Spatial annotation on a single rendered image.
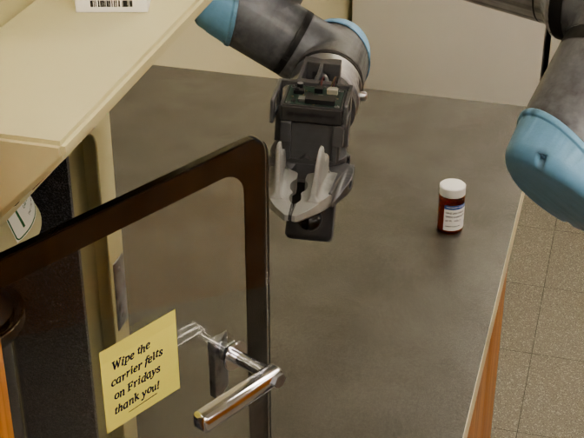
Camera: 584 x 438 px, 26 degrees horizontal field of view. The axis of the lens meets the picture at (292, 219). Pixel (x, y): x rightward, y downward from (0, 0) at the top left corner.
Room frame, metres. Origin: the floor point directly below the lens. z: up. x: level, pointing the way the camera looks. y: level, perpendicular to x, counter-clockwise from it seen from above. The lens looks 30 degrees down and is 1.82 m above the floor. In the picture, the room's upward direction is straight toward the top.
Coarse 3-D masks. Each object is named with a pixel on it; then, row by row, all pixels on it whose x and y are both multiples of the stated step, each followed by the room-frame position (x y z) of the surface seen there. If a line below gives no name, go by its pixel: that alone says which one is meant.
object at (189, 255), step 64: (128, 192) 0.79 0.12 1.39; (192, 192) 0.82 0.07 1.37; (256, 192) 0.87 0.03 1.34; (0, 256) 0.70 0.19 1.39; (64, 256) 0.73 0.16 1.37; (128, 256) 0.77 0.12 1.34; (192, 256) 0.82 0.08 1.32; (256, 256) 0.87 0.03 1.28; (0, 320) 0.69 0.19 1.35; (64, 320) 0.73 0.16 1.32; (128, 320) 0.77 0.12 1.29; (192, 320) 0.82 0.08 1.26; (256, 320) 0.87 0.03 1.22; (64, 384) 0.72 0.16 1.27; (192, 384) 0.82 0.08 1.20
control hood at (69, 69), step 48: (48, 0) 0.85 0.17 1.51; (192, 0) 0.85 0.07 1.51; (0, 48) 0.76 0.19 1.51; (48, 48) 0.76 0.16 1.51; (96, 48) 0.76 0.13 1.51; (144, 48) 0.76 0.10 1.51; (0, 96) 0.69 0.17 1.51; (48, 96) 0.69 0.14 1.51; (96, 96) 0.69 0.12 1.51; (0, 144) 0.63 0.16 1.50; (48, 144) 0.63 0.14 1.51; (0, 192) 0.64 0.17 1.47
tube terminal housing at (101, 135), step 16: (0, 0) 0.81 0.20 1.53; (16, 0) 0.83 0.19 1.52; (32, 0) 0.85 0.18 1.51; (0, 16) 0.81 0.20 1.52; (96, 128) 0.94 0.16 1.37; (80, 144) 0.97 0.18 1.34; (96, 144) 0.93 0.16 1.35; (80, 160) 0.96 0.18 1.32; (96, 160) 0.94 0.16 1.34; (112, 160) 0.96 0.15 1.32; (80, 176) 0.96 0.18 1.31; (96, 176) 0.97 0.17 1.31; (112, 176) 0.96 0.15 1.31; (32, 192) 0.82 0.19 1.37; (80, 192) 0.96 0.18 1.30; (96, 192) 0.97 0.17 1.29; (112, 192) 0.96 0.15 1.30; (16, 208) 0.79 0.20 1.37; (80, 208) 0.95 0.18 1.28; (0, 224) 0.77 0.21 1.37
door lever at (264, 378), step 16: (240, 352) 0.85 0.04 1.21; (256, 368) 0.83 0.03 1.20; (272, 368) 0.82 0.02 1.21; (240, 384) 0.80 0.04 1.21; (256, 384) 0.80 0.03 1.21; (272, 384) 0.81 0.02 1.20; (224, 400) 0.78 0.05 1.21; (240, 400) 0.79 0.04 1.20; (208, 416) 0.76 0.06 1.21; (224, 416) 0.77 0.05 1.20
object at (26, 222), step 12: (24, 204) 0.86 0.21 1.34; (12, 216) 0.83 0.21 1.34; (24, 216) 0.85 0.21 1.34; (36, 216) 0.87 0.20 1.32; (0, 228) 0.82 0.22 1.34; (12, 228) 0.83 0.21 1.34; (24, 228) 0.84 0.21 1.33; (36, 228) 0.85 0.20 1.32; (0, 240) 0.81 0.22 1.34; (12, 240) 0.82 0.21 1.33; (24, 240) 0.83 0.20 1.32
